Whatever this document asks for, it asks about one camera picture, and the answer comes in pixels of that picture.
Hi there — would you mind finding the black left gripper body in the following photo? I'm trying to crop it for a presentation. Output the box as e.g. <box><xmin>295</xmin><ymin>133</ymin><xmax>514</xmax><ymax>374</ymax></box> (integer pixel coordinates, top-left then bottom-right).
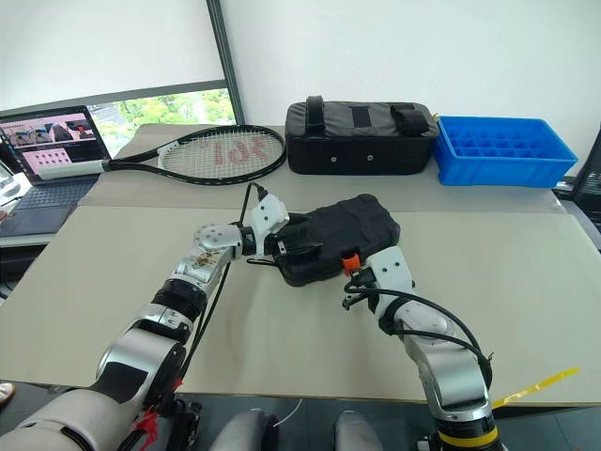
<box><xmin>262</xmin><ymin>228</ymin><xmax>288</xmax><ymax>258</ymax></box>

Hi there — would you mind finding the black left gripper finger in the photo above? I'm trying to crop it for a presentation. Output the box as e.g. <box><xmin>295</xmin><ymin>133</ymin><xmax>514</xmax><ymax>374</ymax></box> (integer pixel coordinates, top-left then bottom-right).
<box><xmin>276</xmin><ymin>241</ymin><xmax>324</xmax><ymax>260</ymax></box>

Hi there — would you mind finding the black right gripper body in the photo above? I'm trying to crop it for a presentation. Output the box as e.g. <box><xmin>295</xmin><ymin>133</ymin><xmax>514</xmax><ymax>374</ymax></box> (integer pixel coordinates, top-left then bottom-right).
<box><xmin>345</xmin><ymin>266</ymin><xmax>377</xmax><ymax>309</ymax></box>

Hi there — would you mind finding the black plastic tool case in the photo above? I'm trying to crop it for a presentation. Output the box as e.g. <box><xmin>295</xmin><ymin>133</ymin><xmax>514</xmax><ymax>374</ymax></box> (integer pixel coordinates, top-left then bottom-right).
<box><xmin>274</xmin><ymin>193</ymin><xmax>402</xmax><ymax>288</ymax></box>

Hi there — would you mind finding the black fabric bag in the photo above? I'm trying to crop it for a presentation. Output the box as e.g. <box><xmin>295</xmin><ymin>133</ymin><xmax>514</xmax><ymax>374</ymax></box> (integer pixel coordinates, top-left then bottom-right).
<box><xmin>285</xmin><ymin>95</ymin><xmax>440</xmax><ymax>176</ymax></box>

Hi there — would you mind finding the grey rounded shape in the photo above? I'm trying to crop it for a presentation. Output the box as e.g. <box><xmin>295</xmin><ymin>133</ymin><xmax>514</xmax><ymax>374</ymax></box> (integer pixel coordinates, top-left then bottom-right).
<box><xmin>213</xmin><ymin>408</ymin><xmax>278</xmax><ymax>451</ymax></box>
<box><xmin>333</xmin><ymin>409</ymin><xmax>384</xmax><ymax>451</ymax></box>

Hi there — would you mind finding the black white tennis racket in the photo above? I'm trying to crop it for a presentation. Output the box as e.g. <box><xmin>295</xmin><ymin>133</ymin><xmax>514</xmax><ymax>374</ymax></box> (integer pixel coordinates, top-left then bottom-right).
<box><xmin>37</xmin><ymin>124</ymin><xmax>287</xmax><ymax>184</ymax></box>

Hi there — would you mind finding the blue plastic divided crate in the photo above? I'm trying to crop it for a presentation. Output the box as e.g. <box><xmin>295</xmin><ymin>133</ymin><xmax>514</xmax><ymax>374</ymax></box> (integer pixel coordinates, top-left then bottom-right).
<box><xmin>431</xmin><ymin>116</ymin><xmax>579</xmax><ymax>188</ymax></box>

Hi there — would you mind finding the yellow tape strip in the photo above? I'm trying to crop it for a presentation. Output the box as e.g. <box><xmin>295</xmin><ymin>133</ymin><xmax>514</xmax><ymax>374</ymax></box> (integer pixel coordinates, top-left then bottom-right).
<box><xmin>490</xmin><ymin>366</ymin><xmax>581</xmax><ymax>410</ymax></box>

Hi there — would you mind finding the red tape wrap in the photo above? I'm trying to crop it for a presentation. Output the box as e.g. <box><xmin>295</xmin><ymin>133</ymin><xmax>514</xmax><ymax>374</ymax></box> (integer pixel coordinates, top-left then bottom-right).
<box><xmin>133</xmin><ymin>411</ymin><xmax>161</xmax><ymax>441</ymax></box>

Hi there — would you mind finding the grey laptop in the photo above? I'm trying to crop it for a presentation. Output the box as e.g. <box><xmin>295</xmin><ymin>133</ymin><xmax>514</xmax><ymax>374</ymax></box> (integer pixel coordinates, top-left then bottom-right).
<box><xmin>0</xmin><ymin>105</ymin><xmax>114</xmax><ymax>239</ymax></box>

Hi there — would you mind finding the black mesh office chair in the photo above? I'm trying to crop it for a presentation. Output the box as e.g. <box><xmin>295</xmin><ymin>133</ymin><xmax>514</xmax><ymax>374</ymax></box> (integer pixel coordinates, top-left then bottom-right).
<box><xmin>551</xmin><ymin>121</ymin><xmax>601</xmax><ymax>255</ymax></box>

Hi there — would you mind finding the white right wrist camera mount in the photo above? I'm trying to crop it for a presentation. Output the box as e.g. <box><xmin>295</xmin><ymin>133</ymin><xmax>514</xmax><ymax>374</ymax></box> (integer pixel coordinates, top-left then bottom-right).
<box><xmin>363</xmin><ymin>246</ymin><xmax>417</xmax><ymax>316</ymax></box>

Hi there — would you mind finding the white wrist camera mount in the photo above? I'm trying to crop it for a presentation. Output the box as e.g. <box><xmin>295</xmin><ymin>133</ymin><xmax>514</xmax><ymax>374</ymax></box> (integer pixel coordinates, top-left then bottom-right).
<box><xmin>363</xmin><ymin>246</ymin><xmax>417</xmax><ymax>316</ymax></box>
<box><xmin>250</xmin><ymin>194</ymin><xmax>290</xmax><ymax>236</ymax></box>

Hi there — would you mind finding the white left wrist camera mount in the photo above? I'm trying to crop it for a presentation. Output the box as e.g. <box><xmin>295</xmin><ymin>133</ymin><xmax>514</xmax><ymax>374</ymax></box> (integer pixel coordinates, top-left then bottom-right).
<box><xmin>250</xmin><ymin>194</ymin><xmax>290</xmax><ymax>236</ymax></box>

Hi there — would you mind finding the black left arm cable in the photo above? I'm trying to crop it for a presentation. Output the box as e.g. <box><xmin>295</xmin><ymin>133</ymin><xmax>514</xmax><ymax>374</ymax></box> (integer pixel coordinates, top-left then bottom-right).
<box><xmin>140</xmin><ymin>181</ymin><xmax>270</xmax><ymax>451</ymax></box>

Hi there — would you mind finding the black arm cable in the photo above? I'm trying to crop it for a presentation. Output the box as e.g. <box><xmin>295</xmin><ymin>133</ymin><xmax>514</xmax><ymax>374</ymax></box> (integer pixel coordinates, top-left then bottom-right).
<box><xmin>140</xmin><ymin>181</ymin><xmax>270</xmax><ymax>451</ymax></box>
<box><xmin>345</xmin><ymin>286</ymin><xmax>495</xmax><ymax>391</ymax></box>

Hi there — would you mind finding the thin white wire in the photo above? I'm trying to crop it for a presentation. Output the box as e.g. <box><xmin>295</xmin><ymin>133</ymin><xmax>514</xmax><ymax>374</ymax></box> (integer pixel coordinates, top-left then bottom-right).
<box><xmin>274</xmin><ymin>397</ymin><xmax>304</xmax><ymax>428</ymax></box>

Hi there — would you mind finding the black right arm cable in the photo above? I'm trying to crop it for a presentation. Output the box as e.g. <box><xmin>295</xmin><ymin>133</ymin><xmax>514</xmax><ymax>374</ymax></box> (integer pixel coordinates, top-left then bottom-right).
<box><xmin>345</xmin><ymin>286</ymin><xmax>495</xmax><ymax>391</ymax></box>

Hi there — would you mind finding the dark window frame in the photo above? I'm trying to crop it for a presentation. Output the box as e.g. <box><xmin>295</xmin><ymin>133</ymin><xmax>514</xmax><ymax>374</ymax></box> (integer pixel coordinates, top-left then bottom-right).
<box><xmin>0</xmin><ymin>0</ymin><xmax>248</xmax><ymax>127</ymax></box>

